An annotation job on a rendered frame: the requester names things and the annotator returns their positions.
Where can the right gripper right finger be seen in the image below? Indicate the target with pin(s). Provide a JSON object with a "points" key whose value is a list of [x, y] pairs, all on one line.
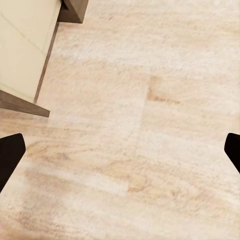
{"points": [[232, 149]]}

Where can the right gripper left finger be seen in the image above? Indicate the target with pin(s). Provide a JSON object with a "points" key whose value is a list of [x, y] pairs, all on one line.
{"points": [[12, 149]]}

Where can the cabinet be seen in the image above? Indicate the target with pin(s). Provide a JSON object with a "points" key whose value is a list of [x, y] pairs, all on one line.
{"points": [[26, 30]]}

